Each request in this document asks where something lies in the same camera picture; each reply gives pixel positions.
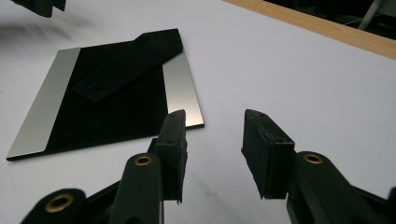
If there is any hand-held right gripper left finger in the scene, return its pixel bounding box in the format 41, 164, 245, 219
106, 108, 189, 224

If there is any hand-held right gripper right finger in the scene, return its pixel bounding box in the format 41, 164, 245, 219
241, 108, 384, 224

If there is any silver photo frame black back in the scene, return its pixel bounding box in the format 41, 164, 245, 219
6, 27, 205, 162

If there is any grey metal stand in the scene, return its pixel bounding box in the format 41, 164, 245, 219
358, 0, 387, 31

